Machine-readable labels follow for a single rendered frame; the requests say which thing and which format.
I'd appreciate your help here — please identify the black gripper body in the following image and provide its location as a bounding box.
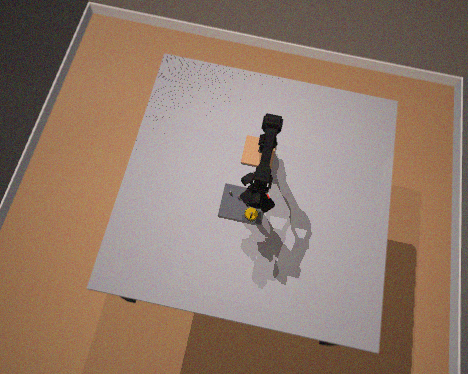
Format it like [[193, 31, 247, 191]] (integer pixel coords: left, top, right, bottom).
[[241, 173, 275, 213]]

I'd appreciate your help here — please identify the yellow gear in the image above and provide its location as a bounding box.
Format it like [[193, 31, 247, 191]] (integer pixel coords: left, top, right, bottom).
[[244, 207, 258, 220]]

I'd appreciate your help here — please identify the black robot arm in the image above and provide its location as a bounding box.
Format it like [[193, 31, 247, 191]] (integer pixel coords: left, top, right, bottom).
[[240, 113, 283, 209]]

